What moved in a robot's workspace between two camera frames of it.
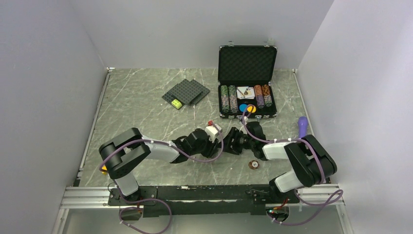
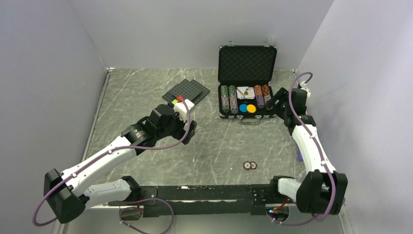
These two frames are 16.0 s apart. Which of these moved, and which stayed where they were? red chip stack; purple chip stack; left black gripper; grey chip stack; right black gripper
Moved: left black gripper; right black gripper
Stayed: purple chip stack; grey chip stack; red chip stack
